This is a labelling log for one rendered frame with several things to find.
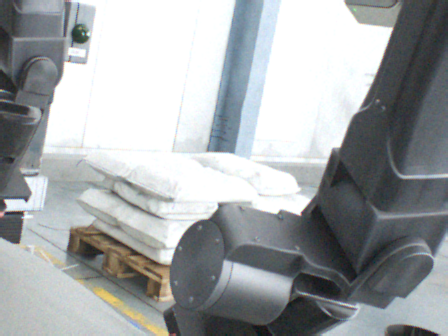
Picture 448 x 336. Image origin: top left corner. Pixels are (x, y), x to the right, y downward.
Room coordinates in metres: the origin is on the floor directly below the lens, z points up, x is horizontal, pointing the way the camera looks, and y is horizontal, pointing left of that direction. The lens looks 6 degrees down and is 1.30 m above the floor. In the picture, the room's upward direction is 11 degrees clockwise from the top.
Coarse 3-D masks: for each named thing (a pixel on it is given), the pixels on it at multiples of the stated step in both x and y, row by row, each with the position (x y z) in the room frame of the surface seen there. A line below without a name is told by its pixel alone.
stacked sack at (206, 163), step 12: (204, 156) 4.46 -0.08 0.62; (216, 156) 4.49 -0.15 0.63; (228, 156) 4.57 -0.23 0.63; (216, 168) 4.32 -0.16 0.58; (228, 168) 4.27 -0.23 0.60; (240, 168) 4.26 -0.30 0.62; (252, 168) 4.30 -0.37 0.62; (264, 168) 4.37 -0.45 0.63; (252, 180) 4.12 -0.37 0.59; (264, 180) 4.15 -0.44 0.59; (276, 180) 4.23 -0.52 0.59; (288, 180) 4.30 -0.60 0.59; (264, 192) 4.13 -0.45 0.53; (276, 192) 4.20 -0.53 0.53; (288, 192) 4.29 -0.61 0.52
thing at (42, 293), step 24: (0, 240) 0.80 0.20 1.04; (0, 264) 0.76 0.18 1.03; (24, 264) 0.77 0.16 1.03; (48, 264) 0.74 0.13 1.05; (0, 288) 0.75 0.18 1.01; (24, 288) 0.71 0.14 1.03; (48, 288) 0.69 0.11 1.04; (72, 288) 0.71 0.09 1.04; (0, 312) 0.74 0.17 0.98; (24, 312) 0.71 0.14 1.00; (48, 312) 0.68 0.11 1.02; (72, 312) 0.66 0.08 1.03; (96, 312) 0.64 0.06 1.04
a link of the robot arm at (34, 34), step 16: (0, 0) 0.77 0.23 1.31; (16, 0) 0.74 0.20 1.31; (32, 0) 0.74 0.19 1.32; (48, 0) 0.75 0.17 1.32; (0, 16) 0.78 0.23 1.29; (16, 16) 0.74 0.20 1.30; (32, 16) 0.74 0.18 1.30; (48, 16) 0.75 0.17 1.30; (0, 32) 0.78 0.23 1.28; (16, 32) 0.74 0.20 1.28; (32, 32) 0.75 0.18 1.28; (48, 32) 0.75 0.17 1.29; (0, 48) 0.78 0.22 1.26; (16, 48) 0.74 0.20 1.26; (32, 48) 0.75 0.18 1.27; (48, 48) 0.76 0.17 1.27; (64, 48) 0.77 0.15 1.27; (0, 64) 0.78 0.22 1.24; (16, 64) 0.74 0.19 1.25; (16, 80) 0.75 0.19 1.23
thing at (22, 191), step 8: (24, 152) 0.81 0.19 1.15; (0, 160) 0.78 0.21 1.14; (8, 160) 0.80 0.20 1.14; (16, 160) 0.80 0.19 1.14; (0, 168) 0.79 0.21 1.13; (8, 168) 0.79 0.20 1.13; (16, 168) 0.86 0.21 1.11; (0, 176) 0.79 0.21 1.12; (8, 176) 0.80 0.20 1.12; (16, 176) 0.85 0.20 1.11; (0, 184) 0.80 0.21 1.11; (8, 184) 0.82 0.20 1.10; (16, 184) 0.84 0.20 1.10; (24, 184) 0.85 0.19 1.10; (0, 192) 0.81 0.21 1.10; (8, 192) 0.82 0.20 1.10; (16, 192) 0.83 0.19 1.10; (24, 192) 0.83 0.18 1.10
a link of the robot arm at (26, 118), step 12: (0, 96) 0.77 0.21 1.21; (0, 108) 0.76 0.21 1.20; (12, 108) 0.77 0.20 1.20; (24, 108) 0.78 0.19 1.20; (36, 108) 0.80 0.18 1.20; (0, 120) 0.76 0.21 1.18; (12, 120) 0.76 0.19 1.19; (24, 120) 0.77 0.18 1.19; (36, 120) 0.78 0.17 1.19; (0, 132) 0.77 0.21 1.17; (12, 132) 0.77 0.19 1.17; (24, 132) 0.77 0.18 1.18; (0, 144) 0.77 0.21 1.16; (12, 144) 0.78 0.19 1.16; (24, 144) 0.79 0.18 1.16; (12, 156) 0.79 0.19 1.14
